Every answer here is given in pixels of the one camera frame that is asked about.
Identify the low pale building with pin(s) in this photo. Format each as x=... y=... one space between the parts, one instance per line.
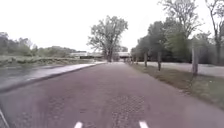
x=123 y=54

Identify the reddish grey paved path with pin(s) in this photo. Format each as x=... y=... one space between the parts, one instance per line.
x=106 y=90

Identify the lone spreading tree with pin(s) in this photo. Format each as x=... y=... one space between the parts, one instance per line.
x=108 y=36

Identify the wood of tall trees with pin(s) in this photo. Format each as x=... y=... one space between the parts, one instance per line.
x=173 y=40

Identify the robot's own part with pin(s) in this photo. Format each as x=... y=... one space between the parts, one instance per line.
x=78 y=125
x=143 y=124

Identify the grey wet asphalt road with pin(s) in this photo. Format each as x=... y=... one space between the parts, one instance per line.
x=36 y=74

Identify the rough grass field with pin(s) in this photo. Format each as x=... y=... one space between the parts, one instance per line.
x=33 y=61

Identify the grass verge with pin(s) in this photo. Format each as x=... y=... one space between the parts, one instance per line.
x=196 y=85

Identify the low dark tree line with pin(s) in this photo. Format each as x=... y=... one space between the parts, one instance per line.
x=23 y=50

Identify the pale side road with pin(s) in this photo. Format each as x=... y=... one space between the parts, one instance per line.
x=210 y=69

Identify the post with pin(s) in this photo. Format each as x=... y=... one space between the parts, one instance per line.
x=159 y=61
x=195 y=61
x=145 y=60

